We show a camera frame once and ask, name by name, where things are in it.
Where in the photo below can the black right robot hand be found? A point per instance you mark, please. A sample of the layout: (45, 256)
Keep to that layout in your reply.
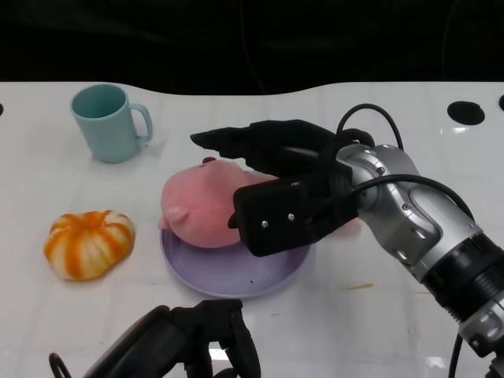
(291, 145)

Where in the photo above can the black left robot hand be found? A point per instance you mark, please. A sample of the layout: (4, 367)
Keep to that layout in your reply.
(177, 342)

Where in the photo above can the pink plush doll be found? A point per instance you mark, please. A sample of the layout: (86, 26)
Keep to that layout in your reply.
(204, 204)

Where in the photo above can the purple plastic plate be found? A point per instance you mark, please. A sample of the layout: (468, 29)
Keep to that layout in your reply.
(220, 275)

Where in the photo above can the orange white pumpkin toy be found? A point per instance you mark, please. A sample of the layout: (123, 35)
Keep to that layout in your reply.
(88, 248)

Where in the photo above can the teal plastic mug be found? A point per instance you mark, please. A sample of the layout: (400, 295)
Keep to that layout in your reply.
(106, 134)

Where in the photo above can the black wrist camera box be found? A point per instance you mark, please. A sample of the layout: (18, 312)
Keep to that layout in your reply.
(271, 220)

